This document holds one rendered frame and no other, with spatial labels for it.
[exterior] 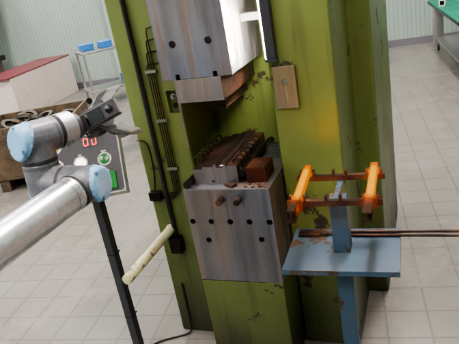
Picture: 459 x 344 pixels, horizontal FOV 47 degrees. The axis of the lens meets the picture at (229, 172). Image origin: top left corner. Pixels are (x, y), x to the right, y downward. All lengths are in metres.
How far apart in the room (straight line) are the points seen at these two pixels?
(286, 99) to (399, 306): 1.32
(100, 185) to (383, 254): 1.06
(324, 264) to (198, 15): 1.02
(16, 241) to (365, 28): 1.81
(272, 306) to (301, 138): 0.75
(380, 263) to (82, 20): 9.27
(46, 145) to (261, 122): 1.40
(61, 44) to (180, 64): 8.88
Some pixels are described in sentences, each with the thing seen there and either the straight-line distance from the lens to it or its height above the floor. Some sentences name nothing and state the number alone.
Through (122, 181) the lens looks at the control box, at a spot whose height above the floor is 0.99.
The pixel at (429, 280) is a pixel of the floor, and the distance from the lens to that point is 3.11.
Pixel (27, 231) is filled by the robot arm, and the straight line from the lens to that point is 1.16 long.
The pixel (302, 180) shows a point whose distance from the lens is 1.90.
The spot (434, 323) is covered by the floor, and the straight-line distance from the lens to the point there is 2.82.
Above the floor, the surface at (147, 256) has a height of 0.63.
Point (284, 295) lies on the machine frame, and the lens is 2.34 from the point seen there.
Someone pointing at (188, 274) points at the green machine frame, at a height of 0.35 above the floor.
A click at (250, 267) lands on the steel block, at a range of 2.30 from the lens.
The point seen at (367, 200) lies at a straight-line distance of 1.70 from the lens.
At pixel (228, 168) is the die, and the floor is 0.98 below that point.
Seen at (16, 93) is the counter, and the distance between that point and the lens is 9.08.
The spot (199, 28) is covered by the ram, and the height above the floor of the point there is 1.55.
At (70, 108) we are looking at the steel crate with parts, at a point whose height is 0.59.
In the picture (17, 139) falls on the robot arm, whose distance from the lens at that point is 1.39.
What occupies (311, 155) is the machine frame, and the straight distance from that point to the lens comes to 2.21.
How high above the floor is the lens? 1.75
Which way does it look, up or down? 21 degrees down
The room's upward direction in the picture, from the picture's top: 10 degrees counter-clockwise
